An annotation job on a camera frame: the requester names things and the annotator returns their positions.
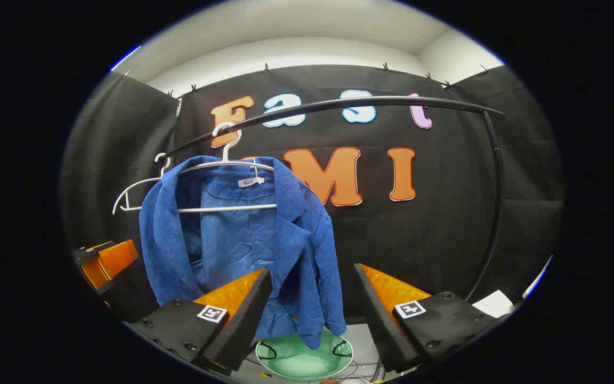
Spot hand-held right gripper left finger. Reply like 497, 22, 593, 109
126, 268, 273, 374

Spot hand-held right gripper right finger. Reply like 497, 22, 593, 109
353, 263, 499, 374

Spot green laundry hamper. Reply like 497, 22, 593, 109
255, 328, 353, 380

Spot blue corduroy jacket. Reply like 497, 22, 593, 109
139, 156, 348, 350

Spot white clothes hanger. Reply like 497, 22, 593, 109
112, 153, 172, 215
176, 122, 278, 214

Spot black clothes rack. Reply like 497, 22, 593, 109
159, 95, 506, 302

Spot white paper sheet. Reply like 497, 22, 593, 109
472, 290, 515, 319

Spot floor cables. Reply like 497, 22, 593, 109
339, 360, 379, 384

